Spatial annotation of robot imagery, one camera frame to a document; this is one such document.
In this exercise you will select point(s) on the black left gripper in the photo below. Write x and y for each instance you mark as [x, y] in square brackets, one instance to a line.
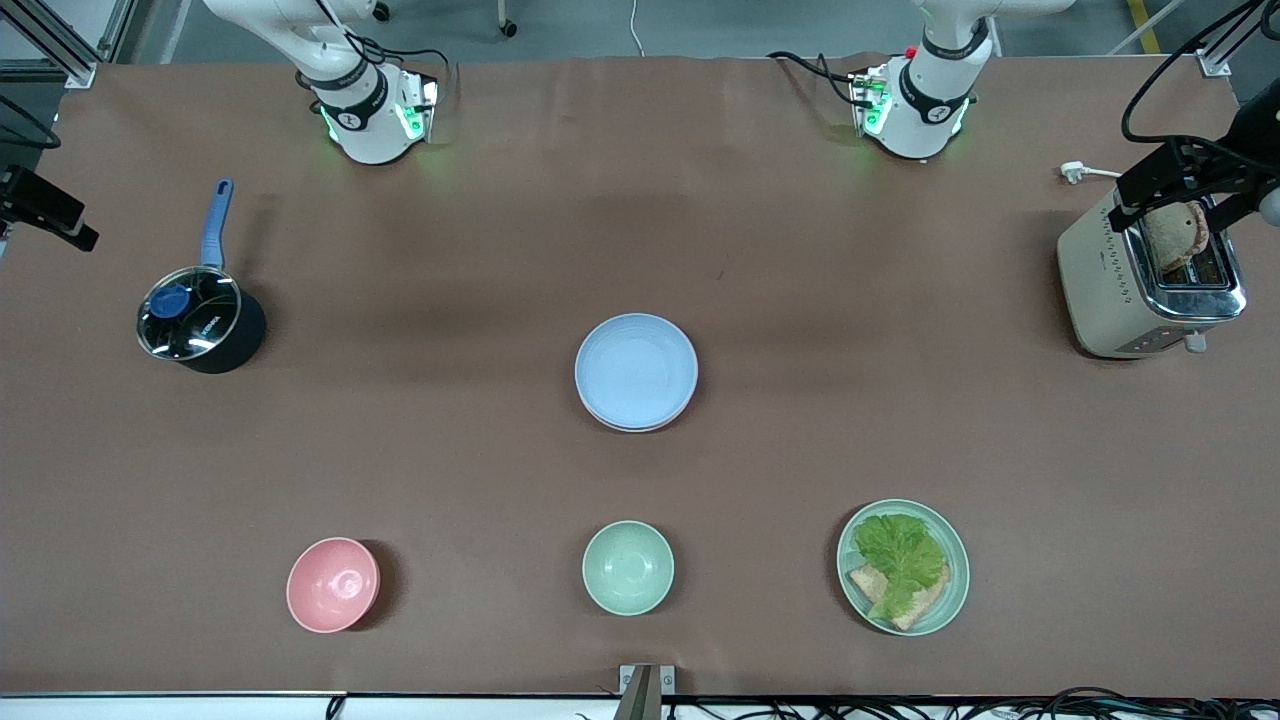
[1232, 171]

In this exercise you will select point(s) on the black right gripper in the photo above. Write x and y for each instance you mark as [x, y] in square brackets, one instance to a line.
[20, 192]

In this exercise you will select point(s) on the blue plate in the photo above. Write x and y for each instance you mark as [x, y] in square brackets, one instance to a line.
[636, 368]

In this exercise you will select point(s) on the pink plate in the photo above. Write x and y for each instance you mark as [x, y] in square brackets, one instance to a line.
[640, 429]

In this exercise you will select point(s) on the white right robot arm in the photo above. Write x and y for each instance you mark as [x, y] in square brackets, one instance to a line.
[365, 125]

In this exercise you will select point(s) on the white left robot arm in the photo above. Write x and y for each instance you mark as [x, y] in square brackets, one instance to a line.
[925, 120]

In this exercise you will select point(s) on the brown toast slice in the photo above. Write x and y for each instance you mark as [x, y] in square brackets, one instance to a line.
[1170, 240]

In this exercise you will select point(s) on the beige chrome toaster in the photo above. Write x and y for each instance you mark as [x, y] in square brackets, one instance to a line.
[1110, 300]

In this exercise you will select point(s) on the white power plug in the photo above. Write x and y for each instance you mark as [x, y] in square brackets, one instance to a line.
[1073, 172]

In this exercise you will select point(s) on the glass lid blue knob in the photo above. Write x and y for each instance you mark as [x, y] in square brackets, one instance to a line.
[190, 315]

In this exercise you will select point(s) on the dark blue saucepan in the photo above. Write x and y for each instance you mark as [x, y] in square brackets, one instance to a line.
[240, 345]

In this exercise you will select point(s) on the pink bowl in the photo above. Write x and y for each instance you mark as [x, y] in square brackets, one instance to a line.
[332, 585]

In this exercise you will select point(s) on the green plate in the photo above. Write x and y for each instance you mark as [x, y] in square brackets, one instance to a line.
[955, 590]

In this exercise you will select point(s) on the green lettuce leaf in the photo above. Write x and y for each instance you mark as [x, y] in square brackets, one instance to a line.
[900, 555]

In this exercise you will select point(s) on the bread slice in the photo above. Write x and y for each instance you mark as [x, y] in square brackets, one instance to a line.
[925, 605]

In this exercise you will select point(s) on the brown table cover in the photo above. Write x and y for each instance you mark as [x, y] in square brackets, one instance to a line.
[640, 200]

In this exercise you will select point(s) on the green bowl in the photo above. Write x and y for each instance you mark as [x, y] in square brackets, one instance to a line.
[628, 568]

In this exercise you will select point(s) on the aluminium frame profile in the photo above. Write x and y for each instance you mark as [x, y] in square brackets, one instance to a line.
[60, 50]
[1215, 60]

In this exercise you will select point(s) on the metal bracket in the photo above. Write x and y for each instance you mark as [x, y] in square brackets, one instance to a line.
[640, 690]

